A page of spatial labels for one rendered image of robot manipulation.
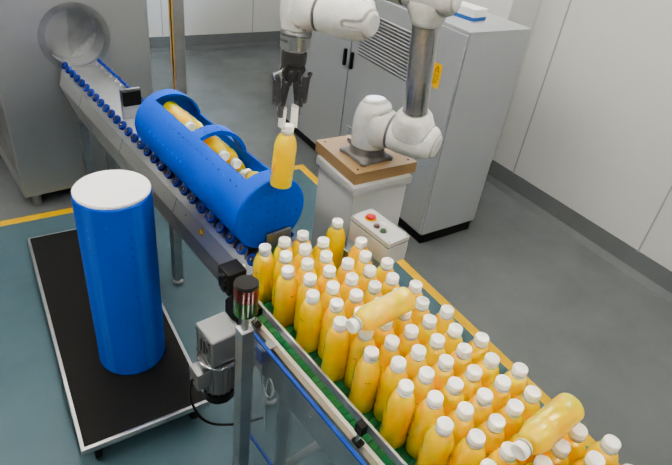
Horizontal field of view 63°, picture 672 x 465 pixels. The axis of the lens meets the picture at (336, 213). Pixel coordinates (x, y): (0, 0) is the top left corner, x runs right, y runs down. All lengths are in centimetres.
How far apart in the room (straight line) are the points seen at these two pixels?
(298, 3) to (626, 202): 312
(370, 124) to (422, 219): 147
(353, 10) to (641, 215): 307
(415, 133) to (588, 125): 223
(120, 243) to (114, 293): 25
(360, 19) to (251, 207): 73
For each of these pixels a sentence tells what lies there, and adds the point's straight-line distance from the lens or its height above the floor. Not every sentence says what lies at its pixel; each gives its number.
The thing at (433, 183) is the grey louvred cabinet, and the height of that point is 49.
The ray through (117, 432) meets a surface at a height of 15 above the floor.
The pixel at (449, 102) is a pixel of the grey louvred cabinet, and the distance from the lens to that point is 332.
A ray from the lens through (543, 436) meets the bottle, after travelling 134.
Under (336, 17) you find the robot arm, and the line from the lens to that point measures 151.
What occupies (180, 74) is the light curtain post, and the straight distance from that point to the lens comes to 319.
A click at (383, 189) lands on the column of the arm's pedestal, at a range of 242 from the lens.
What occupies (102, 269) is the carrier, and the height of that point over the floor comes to 75.
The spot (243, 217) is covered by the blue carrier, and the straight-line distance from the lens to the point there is 186.
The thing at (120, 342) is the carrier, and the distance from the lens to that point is 252.
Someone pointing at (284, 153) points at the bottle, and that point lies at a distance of 172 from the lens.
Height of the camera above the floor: 216
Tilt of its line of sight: 33 degrees down
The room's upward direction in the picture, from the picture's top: 8 degrees clockwise
